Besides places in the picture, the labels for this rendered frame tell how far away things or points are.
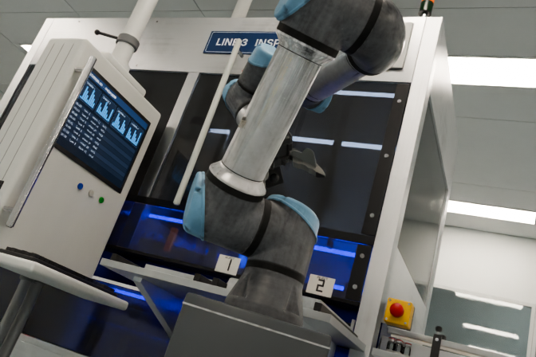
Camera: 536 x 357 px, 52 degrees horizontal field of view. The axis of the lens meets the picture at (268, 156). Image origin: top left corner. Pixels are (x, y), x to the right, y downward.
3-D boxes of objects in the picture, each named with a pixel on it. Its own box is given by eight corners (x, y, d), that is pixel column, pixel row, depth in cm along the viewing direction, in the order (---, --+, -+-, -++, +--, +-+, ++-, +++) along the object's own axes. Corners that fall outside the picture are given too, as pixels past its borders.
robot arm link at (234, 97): (229, 72, 135) (214, 100, 139) (246, 97, 128) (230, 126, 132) (254, 78, 140) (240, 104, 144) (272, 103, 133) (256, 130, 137)
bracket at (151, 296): (175, 343, 181) (188, 304, 186) (182, 345, 180) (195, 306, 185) (116, 320, 153) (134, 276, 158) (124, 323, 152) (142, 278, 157)
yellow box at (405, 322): (387, 325, 167) (392, 302, 169) (411, 331, 164) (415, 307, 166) (382, 320, 161) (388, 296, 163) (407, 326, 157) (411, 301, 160)
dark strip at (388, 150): (345, 299, 169) (397, 84, 199) (360, 302, 167) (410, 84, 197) (344, 297, 168) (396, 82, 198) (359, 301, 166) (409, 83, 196)
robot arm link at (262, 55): (297, 56, 134) (277, 93, 139) (257, 37, 131) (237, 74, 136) (299, 68, 127) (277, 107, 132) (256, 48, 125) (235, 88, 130)
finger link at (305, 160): (325, 161, 116) (287, 147, 120) (324, 180, 121) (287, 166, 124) (332, 152, 118) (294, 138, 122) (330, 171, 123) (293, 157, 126)
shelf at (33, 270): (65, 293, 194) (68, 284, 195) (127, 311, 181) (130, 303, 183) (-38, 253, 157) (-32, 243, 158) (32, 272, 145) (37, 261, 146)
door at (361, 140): (257, 217, 194) (301, 79, 217) (376, 237, 176) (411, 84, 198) (256, 216, 194) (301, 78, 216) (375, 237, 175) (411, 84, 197)
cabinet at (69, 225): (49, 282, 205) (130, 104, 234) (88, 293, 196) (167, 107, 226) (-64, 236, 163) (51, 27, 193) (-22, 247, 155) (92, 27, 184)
